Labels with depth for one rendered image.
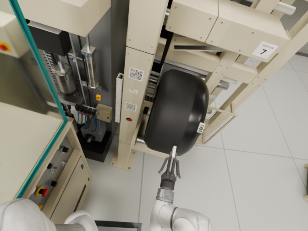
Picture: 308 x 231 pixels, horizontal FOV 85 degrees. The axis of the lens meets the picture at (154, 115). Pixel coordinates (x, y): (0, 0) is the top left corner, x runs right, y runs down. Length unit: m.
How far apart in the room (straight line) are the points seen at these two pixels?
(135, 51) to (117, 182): 1.66
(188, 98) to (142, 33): 0.42
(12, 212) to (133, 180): 1.69
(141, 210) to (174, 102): 1.50
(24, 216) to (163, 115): 0.67
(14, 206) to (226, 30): 1.08
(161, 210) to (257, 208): 2.01
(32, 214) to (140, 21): 0.71
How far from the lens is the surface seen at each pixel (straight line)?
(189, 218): 0.83
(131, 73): 0.91
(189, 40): 1.20
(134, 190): 2.17
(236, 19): 1.03
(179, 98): 0.94
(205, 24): 1.00
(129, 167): 2.19
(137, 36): 0.78
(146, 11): 0.72
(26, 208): 0.62
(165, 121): 0.92
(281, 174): 3.24
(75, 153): 1.34
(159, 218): 0.91
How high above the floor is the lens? 2.13
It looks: 55 degrees down
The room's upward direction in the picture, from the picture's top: 21 degrees clockwise
